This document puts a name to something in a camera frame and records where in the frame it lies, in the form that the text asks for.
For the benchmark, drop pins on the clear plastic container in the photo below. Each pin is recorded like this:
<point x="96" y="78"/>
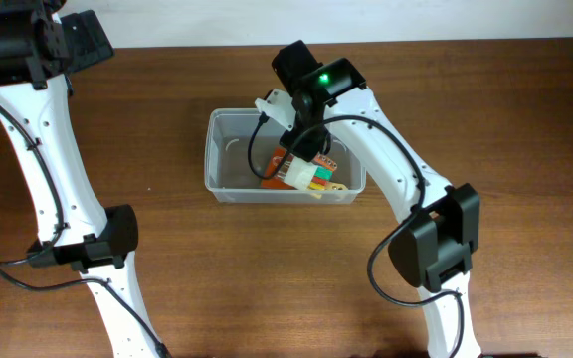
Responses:
<point x="228" y="176"/>

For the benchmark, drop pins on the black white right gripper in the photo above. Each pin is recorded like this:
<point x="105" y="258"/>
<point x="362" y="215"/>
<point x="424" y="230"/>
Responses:
<point x="308" y="148"/>

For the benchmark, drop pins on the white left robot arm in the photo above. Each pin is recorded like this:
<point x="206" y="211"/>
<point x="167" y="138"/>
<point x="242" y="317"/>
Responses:
<point x="39" y="51"/>

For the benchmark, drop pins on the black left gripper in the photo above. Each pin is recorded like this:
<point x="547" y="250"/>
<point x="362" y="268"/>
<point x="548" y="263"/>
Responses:
<point x="95" y="44"/>

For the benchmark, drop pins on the masonry drill bit red case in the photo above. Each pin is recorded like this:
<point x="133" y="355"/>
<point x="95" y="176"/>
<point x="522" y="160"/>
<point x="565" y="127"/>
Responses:
<point x="325" y="162"/>

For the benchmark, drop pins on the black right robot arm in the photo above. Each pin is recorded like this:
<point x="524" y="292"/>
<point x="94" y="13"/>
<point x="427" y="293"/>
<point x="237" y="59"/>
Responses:
<point x="438" y="224"/>

